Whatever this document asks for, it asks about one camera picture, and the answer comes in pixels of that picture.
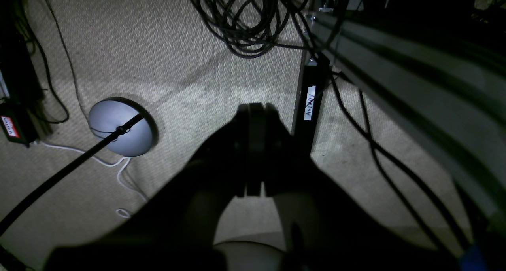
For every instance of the grey aluminium frame beam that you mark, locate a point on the grey aluminium frame beam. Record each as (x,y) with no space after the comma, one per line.
(446,92)

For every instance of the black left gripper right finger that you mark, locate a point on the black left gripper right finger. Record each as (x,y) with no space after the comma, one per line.
(328,230)

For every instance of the black power adapter red label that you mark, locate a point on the black power adapter red label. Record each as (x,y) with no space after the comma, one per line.
(16,124)

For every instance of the black lamp pole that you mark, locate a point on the black lamp pole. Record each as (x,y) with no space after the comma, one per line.
(21,207)

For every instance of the grey round lamp base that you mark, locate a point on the grey round lamp base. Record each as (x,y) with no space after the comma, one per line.
(108,115)

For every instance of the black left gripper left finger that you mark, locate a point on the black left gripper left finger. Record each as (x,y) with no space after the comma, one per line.
(175,230)

